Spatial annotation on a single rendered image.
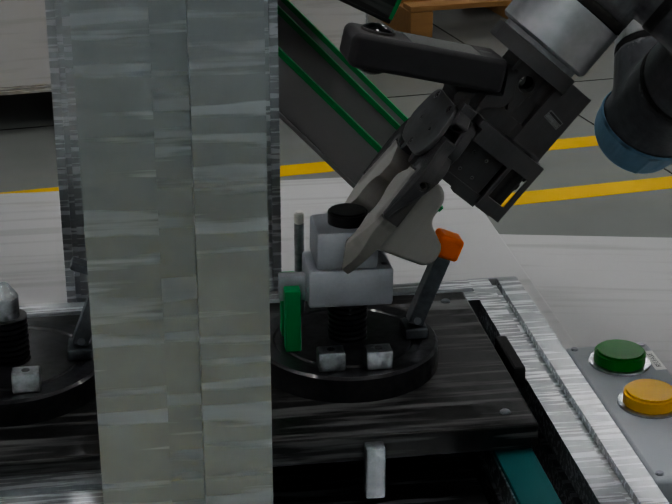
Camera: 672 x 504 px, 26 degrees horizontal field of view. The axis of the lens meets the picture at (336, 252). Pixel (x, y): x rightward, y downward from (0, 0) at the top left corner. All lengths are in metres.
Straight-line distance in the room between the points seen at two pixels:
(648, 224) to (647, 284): 2.64
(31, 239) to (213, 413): 1.46
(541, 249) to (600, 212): 2.64
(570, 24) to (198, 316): 0.81
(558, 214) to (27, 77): 1.86
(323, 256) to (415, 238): 0.07
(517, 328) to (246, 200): 0.99
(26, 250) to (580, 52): 0.82
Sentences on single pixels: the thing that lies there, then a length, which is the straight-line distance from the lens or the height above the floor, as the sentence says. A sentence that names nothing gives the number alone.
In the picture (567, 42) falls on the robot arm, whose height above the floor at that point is 1.23.
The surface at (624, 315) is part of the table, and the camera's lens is 1.51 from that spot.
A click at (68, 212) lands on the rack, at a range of 1.27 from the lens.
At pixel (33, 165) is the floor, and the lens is 4.73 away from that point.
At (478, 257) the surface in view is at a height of 0.86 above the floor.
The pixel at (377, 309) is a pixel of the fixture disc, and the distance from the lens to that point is 1.17.
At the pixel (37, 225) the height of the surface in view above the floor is 0.86.
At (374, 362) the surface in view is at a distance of 1.07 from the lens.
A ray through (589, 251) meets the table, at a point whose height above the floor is 0.86.
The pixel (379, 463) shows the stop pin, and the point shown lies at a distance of 1.03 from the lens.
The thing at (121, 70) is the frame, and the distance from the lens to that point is 0.23.
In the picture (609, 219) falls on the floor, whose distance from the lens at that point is 4.24.
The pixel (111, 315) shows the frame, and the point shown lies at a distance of 0.25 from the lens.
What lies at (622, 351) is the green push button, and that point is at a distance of 1.17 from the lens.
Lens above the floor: 1.47
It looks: 22 degrees down
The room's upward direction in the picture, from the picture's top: straight up
